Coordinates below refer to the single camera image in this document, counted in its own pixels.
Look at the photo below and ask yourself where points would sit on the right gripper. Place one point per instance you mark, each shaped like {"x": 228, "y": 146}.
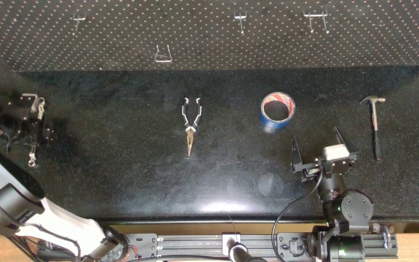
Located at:
{"x": 337, "y": 165}

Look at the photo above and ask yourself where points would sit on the roll of blue tape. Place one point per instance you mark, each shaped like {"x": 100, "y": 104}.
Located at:
{"x": 267, "y": 122}

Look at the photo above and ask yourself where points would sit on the hammer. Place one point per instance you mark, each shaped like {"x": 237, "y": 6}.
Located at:
{"x": 376, "y": 134}

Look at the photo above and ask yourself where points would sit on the black and white pliers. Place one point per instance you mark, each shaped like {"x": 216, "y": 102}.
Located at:
{"x": 190, "y": 140}

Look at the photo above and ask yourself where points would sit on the wrench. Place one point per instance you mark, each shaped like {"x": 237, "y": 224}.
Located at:
{"x": 32, "y": 157}

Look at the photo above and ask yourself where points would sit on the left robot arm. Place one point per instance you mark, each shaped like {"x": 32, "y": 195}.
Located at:
{"x": 60, "y": 222}

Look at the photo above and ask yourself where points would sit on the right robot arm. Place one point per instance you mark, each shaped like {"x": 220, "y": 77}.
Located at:
{"x": 355, "y": 211}

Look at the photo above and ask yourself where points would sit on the black pegboard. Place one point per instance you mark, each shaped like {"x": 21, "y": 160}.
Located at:
{"x": 209, "y": 40}

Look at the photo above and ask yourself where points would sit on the metal hook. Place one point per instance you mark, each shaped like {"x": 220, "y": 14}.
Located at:
{"x": 315, "y": 15}
{"x": 163, "y": 60}
{"x": 77, "y": 24}
{"x": 241, "y": 23}

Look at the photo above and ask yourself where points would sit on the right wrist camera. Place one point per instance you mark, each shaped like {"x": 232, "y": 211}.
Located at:
{"x": 335, "y": 151}

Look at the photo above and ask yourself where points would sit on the mounting rail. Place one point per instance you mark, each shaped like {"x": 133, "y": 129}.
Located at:
{"x": 195, "y": 245}

